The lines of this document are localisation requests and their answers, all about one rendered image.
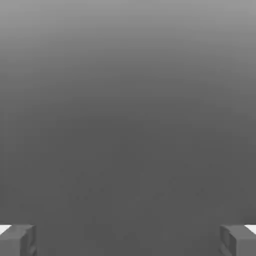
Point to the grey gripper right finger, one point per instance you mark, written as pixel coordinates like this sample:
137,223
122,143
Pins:
240,241

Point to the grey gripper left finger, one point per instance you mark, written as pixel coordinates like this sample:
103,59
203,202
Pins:
16,241

